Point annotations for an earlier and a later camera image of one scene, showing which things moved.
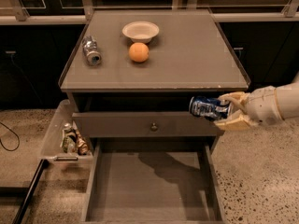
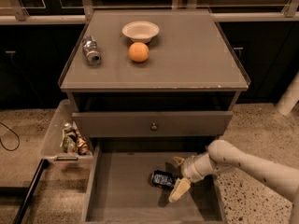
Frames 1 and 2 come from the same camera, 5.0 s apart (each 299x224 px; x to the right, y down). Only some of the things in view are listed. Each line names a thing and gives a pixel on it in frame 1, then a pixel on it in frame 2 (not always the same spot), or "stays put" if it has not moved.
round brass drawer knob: [153, 128] stays put
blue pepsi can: [211, 108] -> [163, 178]
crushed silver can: [90, 49] stays put
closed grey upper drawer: [143, 124] stays put
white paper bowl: [140, 31] stays put
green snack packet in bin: [69, 139] stays put
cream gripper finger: [236, 123] -> [181, 186]
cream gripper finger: [239, 98] -> [178, 160]
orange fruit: [138, 52] stays put
